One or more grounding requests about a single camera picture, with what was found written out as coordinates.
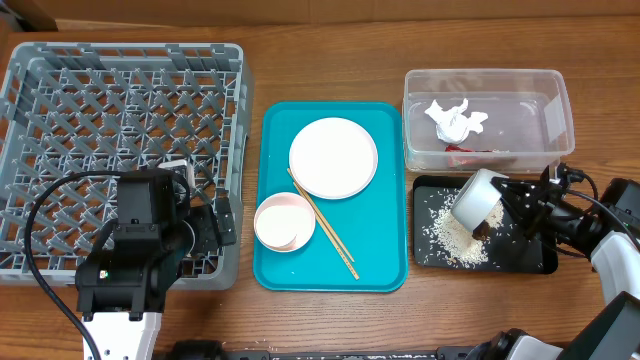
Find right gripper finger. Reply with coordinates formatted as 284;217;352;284
490;176;555;198
501;197;538;238

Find brown food chunk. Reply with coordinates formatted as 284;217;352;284
472;221;490;241

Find grey bowl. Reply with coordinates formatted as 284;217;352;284
451;169;506;232

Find pink shallow bowl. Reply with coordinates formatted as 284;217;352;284
253;192;316;253

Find red foil snack wrapper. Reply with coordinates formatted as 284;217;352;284
445;145;515;168

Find white rice pile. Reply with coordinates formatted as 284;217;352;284
415;189;492;269

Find wooden chopstick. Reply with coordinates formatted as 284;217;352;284
293;182;360;281
287;168;355;263

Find white paper napkin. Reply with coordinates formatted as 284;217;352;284
424;98;489;145

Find white round plate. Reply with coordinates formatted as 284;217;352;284
289;117;378;200

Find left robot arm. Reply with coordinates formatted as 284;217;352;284
75;169;235;359

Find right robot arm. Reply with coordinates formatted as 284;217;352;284
454;169;639;359

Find black food waste tray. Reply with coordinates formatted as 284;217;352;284
412;175;558;274

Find clear plastic waste bin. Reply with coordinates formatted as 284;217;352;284
402;68;575;173

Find grey plastic dishwasher rack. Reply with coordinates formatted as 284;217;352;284
1;42;255;290

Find teal plastic serving tray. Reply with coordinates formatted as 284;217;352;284
253;102;409;292

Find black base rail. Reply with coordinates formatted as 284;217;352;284
152;340;473;360

